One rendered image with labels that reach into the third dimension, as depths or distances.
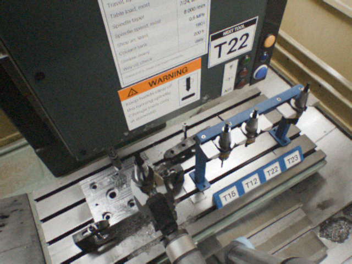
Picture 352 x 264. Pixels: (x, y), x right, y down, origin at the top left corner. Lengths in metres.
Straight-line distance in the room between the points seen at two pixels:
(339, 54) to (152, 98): 1.10
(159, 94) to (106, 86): 0.10
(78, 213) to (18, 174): 0.70
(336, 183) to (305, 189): 0.14
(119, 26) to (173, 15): 0.08
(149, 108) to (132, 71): 0.10
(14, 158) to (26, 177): 0.17
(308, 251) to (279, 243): 0.13
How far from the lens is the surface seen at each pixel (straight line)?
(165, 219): 0.76
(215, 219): 1.21
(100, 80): 0.45
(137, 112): 0.53
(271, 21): 0.59
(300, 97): 1.11
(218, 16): 0.50
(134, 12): 0.41
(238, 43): 0.56
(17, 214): 1.70
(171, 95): 0.54
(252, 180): 1.25
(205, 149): 0.97
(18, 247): 1.62
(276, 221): 1.44
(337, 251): 1.56
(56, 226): 1.31
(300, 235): 1.47
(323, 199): 1.54
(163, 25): 0.44
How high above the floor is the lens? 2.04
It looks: 54 degrees down
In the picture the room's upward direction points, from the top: 3 degrees counter-clockwise
